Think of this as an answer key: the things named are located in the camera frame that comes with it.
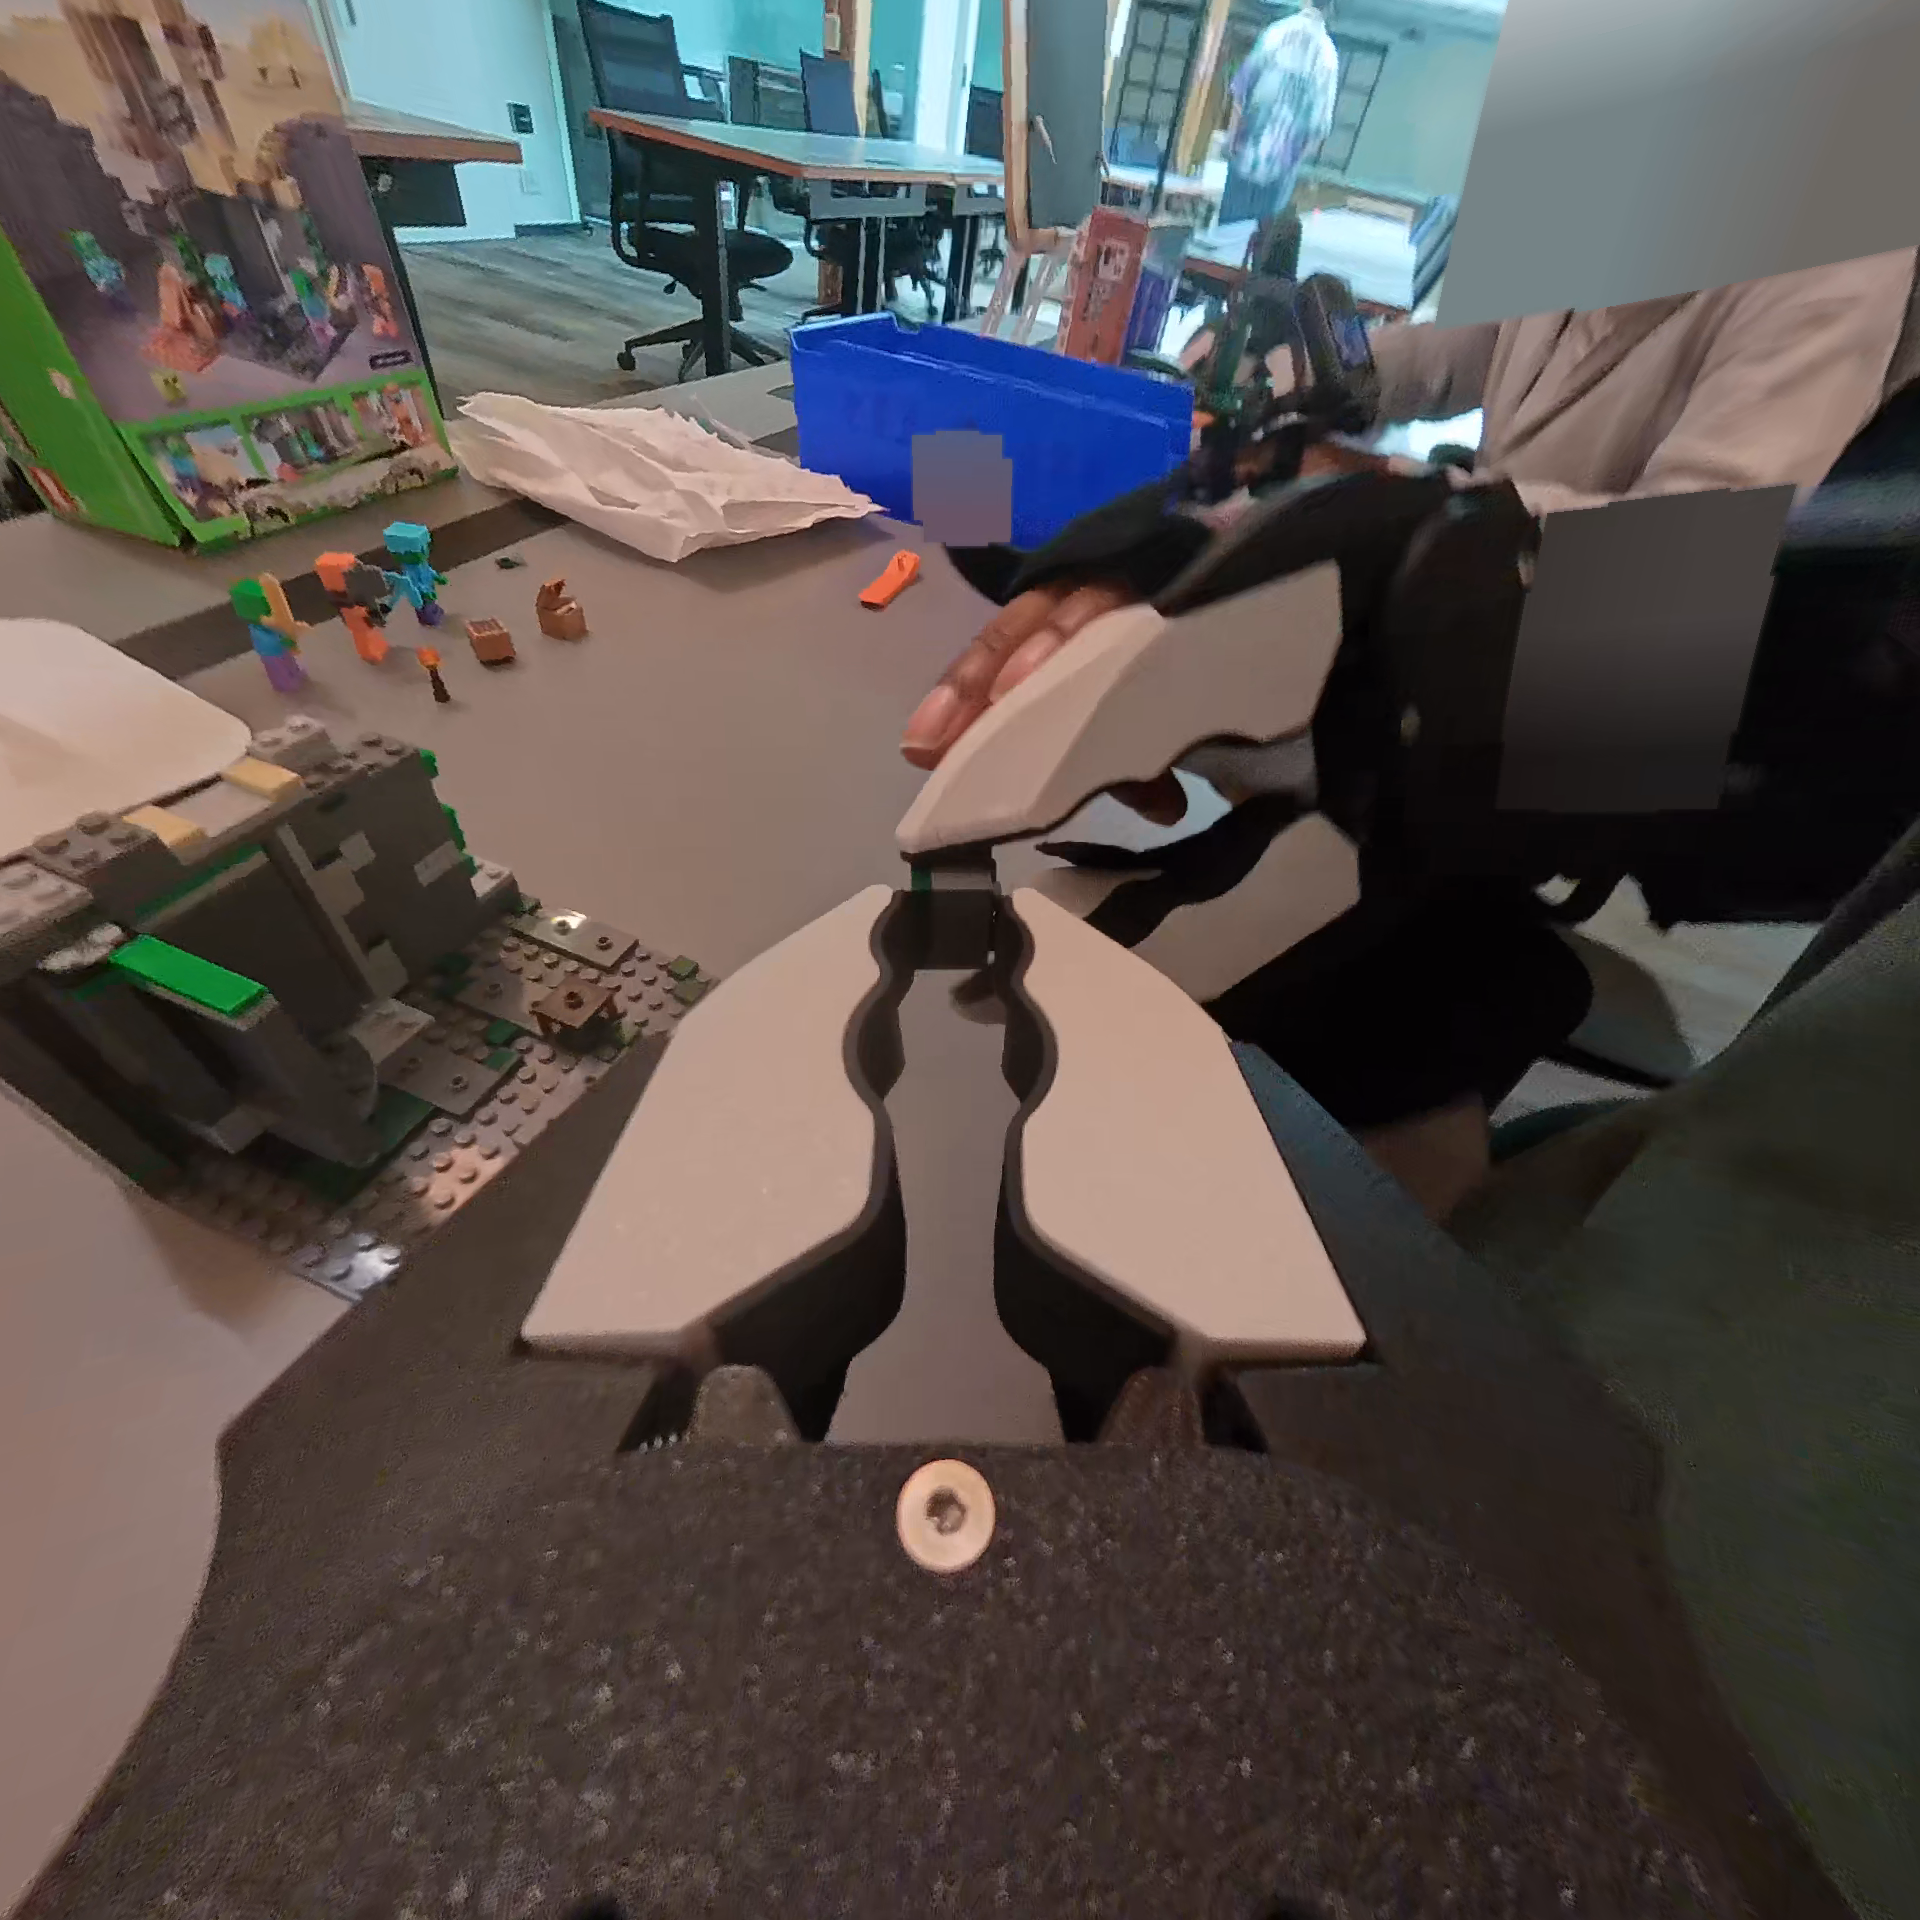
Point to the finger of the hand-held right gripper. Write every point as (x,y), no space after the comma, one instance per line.
(1290,915)
(1139,691)

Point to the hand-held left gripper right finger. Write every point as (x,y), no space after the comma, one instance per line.
(1169,1186)

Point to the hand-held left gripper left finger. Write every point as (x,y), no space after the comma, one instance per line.
(720,1170)

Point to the small green brick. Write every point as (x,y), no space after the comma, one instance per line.
(948,875)

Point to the orange brick separator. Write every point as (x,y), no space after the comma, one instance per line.
(891,582)

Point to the black wrist device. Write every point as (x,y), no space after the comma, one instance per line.
(1290,360)

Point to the blue plastic bin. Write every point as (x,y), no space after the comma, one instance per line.
(869,406)

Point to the red cardboard box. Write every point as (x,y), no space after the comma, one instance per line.
(1112,286)

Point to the grey brick building model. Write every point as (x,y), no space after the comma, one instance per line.
(300,960)

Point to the crumpled white paper bag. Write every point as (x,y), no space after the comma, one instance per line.
(644,474)

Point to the small brown torch piece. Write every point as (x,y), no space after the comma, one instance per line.
(434,678)

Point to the wooden easel board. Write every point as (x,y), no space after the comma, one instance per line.
(1057,120)

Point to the small brown crate piece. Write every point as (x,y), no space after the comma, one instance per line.
(490,641)

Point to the small brown open chest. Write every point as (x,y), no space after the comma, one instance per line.
(561,612)

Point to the person's dark green shirt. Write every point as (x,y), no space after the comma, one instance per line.
(1754,1350)

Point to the brown top office table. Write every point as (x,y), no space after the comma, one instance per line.
(434,142)
(810,150)

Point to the black mesh office chair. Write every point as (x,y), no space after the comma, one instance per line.
(675,210)

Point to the cyan toy minifigure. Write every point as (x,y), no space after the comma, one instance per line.
(410,571)

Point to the orange toy minifigure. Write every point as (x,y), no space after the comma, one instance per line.
(357,601)

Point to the green toy minifigure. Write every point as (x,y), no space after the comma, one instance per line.
(272,638)

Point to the green brick set box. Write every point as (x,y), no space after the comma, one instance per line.
(224,271)

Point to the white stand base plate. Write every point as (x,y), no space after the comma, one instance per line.
(90,720)

